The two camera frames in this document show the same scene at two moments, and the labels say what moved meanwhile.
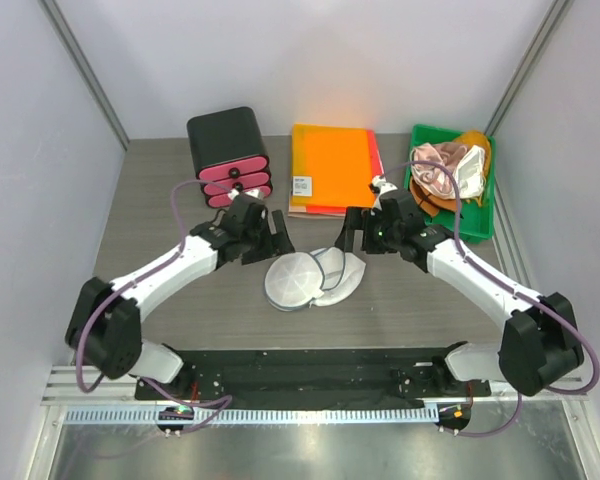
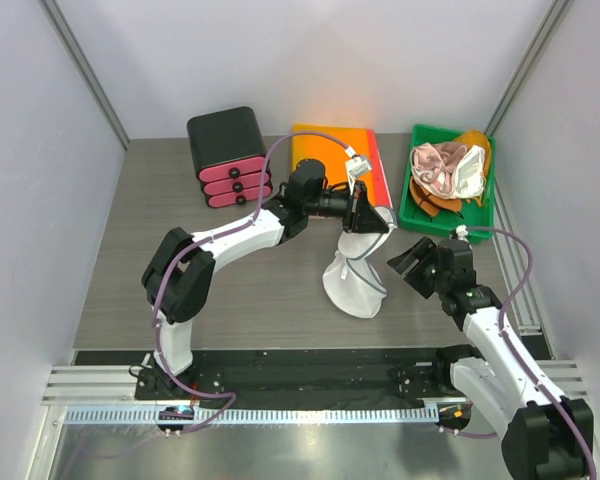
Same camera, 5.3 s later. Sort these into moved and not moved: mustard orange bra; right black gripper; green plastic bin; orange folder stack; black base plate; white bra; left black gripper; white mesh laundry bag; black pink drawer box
Moved: right black gripper; left black gripper; white mesh laundry bag
Not moved: white bra; black pink drawer box; green plastic bin; orange folder stack; black base plate; mustard orange bra
